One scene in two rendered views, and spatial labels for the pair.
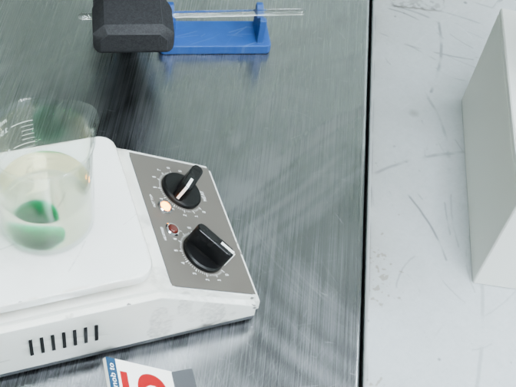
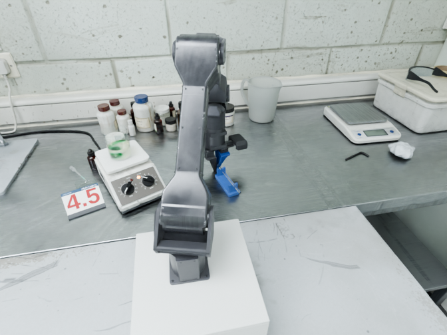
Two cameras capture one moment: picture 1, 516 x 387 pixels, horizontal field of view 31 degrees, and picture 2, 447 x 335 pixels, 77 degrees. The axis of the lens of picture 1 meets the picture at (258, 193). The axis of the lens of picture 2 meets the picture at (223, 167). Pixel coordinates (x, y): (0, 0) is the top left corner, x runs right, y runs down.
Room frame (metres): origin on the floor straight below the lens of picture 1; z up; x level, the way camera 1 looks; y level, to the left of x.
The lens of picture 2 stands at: (0.53, -0.54, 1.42)
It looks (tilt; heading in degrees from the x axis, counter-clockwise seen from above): 37 degrees down; 82
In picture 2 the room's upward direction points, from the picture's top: straight up
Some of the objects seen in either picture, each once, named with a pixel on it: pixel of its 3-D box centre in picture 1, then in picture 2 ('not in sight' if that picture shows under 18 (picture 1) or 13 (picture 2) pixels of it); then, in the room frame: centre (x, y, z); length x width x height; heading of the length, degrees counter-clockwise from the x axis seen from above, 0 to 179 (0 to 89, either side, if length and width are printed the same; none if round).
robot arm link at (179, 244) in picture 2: not in sight; (182, 228); (0.51, -0.25, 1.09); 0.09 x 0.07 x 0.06; 167
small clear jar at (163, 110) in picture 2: not in sight; (162, 115); (0.43, 0.48, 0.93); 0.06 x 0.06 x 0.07
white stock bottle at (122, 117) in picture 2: not in sight; (124, 121); (0.29, 0.43, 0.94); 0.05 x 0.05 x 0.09
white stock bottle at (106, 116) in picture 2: not in sight; (106, 119); (0.23, 0.43, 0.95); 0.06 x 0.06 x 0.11
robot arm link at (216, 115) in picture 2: not in sight; (214, 113); (0.60, 0.14, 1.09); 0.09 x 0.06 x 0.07; 77
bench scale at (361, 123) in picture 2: not in sight; (360, 121); (1.18, 0.35, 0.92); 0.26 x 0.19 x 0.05; 92
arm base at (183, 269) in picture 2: not in sight; (187, 252); (0.51, -0.25, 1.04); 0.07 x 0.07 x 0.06; 2
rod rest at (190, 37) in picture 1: (215, 26); (227, 180); (0.62, 0.07, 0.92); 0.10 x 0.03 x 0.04; 107
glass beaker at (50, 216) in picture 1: (48, 179); (118, 143); (0.34, 0.13, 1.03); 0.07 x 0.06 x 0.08; 141
